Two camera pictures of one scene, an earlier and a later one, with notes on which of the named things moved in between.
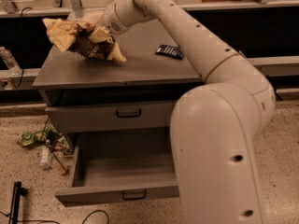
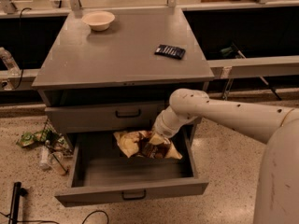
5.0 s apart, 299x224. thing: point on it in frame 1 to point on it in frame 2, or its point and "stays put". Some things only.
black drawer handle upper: (134, 116) stays put
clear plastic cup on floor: (55, 160) stays put
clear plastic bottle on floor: (45, 158) stays put
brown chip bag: (83, 38) to (134, 143)
